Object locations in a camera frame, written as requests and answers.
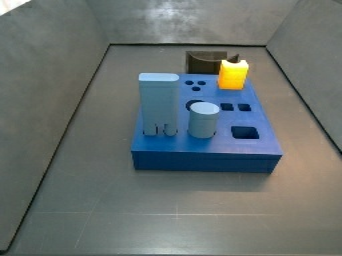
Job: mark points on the blue shape-sorter board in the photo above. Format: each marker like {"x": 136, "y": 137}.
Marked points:
{"x": 243, "y": 145}

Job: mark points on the light blue cylinder peg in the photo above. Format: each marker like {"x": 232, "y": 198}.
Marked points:
{"x": 203, "y": 118}

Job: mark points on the light blue tall oblong peg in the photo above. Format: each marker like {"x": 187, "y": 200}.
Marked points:
{"x": 159, "y": 100}

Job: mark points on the yellow arch block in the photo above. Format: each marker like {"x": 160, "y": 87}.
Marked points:
{"x": 232, "y": 74}

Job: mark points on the black angled holder bracket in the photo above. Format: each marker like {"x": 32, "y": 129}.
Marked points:
{"x": 204, "y": 62}

